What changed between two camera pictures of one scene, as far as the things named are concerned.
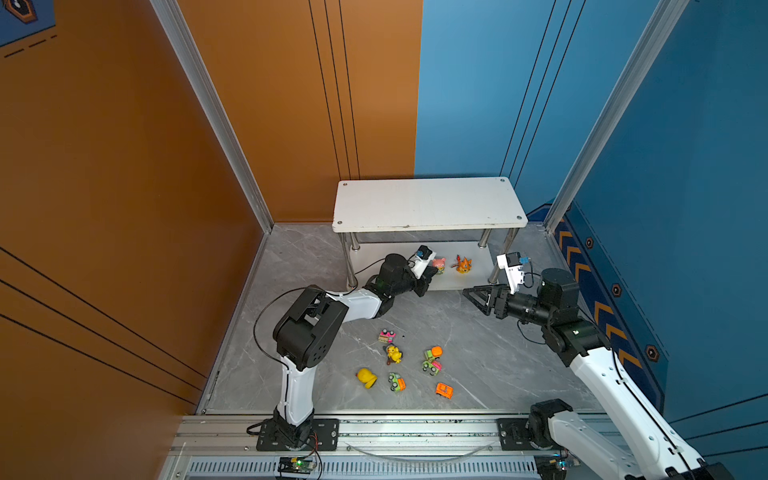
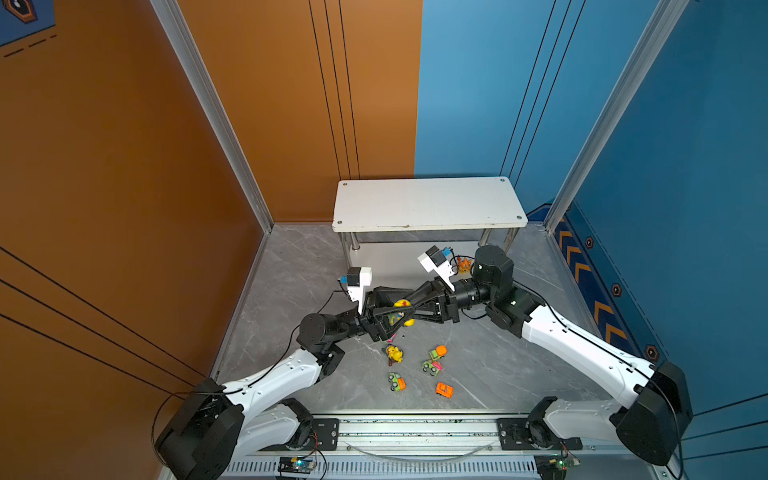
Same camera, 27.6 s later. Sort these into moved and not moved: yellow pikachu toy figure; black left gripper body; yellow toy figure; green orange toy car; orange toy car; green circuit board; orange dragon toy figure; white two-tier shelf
Moved: black left gripper body; yellow toy figure
Not moved: orange dragon toy figure; green orange toy car; green circuit board; white two-tier shelf; yellow pikachu toy figure; orange toy car
